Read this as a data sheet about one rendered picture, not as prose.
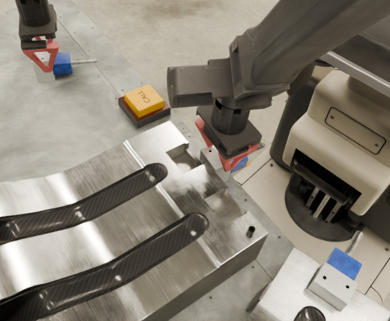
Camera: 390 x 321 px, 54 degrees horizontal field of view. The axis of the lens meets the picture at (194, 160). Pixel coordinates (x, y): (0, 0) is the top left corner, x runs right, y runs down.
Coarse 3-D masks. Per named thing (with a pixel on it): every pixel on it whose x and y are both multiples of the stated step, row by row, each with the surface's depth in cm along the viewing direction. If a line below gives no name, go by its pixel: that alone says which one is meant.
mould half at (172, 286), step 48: (144, 144) 63; (0, 192) 52; (48, 192) 56; (144, 192) 58; (192, 192) 58; (48, 240) 49; (96, 240) 52; (240, 240) 53; (0, 288) 43; (144, 288) 49; (192, 288) 50
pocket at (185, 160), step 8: (184, 144) 64; (168, 152) 63; (176, 152) 64; (184, 152) 66; (192, 152) 65; (176, 160) 65; (184, 160) 65; (192, 160) 64; (184, 168) 64; (192, 168) 64
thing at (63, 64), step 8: (40, 56) 81; (48, 56) 81; (64, 56) 83; (32, 64) 80; (56, 64) 81; (64, 64) 82; (72, 64) 84; (40, 72) 81; (56, 72) 83; (64, 72) 83; (72, 72) 84; (40, 80) 83; (48, 80) 84
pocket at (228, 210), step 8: (216, 192) 58; (224, 192) 60; (208, 200) 58; (216, 200) 60; (224, 200) 61; (232, 200) 59; (216, 208) 60; (224, 208) 60; (232, 208) 60; (240, 208) 58; (224, 216) 59; (232, 216) 59; (240, 216) 58
